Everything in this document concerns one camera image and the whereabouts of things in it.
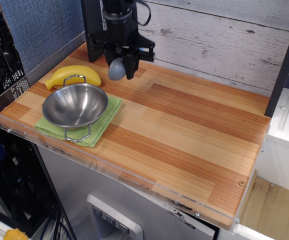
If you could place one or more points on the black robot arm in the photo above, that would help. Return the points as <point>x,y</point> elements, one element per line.
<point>121,9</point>

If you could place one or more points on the blue fabric partition panel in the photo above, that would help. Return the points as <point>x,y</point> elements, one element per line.
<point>44,31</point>

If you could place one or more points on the black plastic crate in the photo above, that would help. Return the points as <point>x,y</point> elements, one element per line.
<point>11,69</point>

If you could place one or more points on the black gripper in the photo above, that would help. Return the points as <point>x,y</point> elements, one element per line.
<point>124,33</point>

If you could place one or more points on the steel toy dishwasher front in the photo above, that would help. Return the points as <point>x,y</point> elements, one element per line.
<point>101,201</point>

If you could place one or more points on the white ribbed side unit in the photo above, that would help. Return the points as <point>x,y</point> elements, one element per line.
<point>272,163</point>

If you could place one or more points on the dark left vertical post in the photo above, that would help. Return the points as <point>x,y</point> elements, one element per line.
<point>93,25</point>

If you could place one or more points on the dark vertical post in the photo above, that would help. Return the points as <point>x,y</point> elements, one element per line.
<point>278,87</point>
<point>93,25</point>

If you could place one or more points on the green folded cloth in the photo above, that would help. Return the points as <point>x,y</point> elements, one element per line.
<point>96,129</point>

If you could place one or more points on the dark right vertical post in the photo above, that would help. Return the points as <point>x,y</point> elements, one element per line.
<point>278,87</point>

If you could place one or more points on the blue grey measuring spoon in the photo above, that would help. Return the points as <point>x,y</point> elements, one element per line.
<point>117,69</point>

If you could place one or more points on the steel bowl with handles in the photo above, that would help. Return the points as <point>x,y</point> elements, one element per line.
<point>77,104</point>

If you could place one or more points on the yellow plastic banana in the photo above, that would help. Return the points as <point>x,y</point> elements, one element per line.
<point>58,77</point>

